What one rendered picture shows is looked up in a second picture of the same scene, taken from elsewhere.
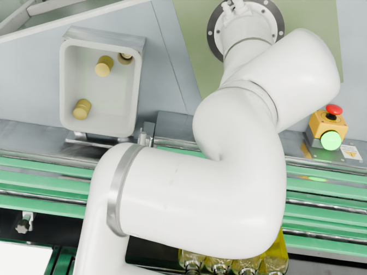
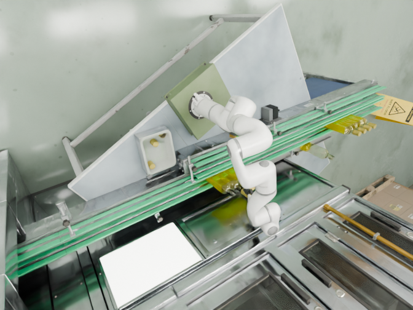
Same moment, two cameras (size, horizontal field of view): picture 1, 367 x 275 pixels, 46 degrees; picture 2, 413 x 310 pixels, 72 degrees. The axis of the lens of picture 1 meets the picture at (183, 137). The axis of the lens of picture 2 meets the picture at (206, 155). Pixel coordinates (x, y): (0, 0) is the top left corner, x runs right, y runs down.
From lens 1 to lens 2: 78 cm
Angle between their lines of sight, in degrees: 21
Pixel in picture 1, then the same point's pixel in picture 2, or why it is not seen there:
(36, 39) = (121, 146)
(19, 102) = (121, 178)
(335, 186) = not seen: hidden behind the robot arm
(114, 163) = (235, 143)
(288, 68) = (245, 106)
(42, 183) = (158, 197)
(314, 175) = not seen: hidden behind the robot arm
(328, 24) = (224, 90)
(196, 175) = (252, 135)
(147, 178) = (243, 141)
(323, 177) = not seen: hidden behind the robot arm
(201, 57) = (190, 120)
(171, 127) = (188, 152)
